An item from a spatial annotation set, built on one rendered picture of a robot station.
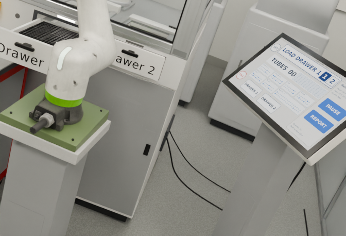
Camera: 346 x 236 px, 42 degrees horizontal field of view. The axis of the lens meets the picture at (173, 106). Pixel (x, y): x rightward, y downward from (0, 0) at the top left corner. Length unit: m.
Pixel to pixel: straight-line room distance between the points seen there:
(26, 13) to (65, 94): 0.73
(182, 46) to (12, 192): 0.88
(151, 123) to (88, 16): 0.71
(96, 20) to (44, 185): 0.57
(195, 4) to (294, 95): 0.56
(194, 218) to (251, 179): 0.88
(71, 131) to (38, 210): 0.33
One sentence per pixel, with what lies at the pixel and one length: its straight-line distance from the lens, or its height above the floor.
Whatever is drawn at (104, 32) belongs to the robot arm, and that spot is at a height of 1.07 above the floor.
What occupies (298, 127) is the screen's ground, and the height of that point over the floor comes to 1.01.
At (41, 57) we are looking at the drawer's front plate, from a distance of 1.71.
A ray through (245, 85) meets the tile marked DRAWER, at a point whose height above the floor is 1.00.
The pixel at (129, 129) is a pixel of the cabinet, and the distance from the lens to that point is 2.07.
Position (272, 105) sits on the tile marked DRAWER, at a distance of 1.59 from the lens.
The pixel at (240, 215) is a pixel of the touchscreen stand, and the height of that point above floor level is 0.52.
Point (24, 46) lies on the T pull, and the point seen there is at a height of 0.91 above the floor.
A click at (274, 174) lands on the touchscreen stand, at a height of 0.76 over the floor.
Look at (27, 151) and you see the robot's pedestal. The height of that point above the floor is 0.67.
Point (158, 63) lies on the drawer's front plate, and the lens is 1.91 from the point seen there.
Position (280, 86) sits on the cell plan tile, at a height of 1.06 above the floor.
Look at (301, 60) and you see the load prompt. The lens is 1.69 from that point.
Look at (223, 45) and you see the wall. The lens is 5.12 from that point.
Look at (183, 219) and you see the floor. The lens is 2.55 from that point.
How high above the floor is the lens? 1.52
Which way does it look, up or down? 24 degrees down
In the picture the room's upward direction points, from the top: 19 degrees clockwise
